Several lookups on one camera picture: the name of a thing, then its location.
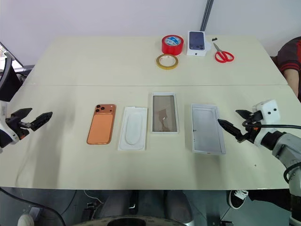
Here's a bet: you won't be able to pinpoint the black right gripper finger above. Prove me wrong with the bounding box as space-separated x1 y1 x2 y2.
217 118 243 140
235 109 256 120

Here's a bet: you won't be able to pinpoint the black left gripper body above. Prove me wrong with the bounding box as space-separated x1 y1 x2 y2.
6 116 32 140

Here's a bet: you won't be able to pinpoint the yellow tape roll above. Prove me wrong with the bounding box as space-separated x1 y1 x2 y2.
154 53 179 71

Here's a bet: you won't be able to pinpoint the person in dark red sweater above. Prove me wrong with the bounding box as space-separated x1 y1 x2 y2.
277 36 301 102

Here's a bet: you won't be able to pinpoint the red tape roll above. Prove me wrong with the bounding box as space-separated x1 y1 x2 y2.
161 34 184 56

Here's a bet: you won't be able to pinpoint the white phone box lid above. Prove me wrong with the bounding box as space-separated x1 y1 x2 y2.
190 103 227 155

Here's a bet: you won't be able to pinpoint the black and white sneaker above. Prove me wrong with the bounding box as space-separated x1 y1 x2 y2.
226 189 249 210

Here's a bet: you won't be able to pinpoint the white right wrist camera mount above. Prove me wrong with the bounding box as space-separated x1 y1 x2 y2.
252 99 279 147

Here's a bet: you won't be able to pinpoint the red handled scissors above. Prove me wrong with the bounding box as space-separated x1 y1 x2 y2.
212 42 235 64

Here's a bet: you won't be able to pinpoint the orange smartphone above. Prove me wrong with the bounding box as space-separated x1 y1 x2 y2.
86 103 118 145

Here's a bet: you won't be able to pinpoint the grey metal pole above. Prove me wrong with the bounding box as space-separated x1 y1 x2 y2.
199 0 214 32

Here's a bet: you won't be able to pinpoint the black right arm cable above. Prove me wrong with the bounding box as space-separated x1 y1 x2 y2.
242 112 301 183

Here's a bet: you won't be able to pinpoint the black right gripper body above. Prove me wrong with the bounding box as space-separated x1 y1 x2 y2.
237 110 264 144

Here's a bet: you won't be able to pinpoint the phone box with purple print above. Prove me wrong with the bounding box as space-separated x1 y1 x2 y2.
186 30 208 57

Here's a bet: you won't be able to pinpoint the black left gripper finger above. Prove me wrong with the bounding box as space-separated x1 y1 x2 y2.
10 107 33 121
30 111 54 132

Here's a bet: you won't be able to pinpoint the white round knob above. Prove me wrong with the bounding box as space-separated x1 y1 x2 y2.
17 212 35 226

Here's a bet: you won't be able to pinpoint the black and white chair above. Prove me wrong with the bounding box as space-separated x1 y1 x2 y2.
0 41 24 103

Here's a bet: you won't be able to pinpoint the white plastic tray insert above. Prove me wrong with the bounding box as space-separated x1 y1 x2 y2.
117 106 149 152

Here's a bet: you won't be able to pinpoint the thin white cable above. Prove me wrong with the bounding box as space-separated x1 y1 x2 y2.
83 189 104 206

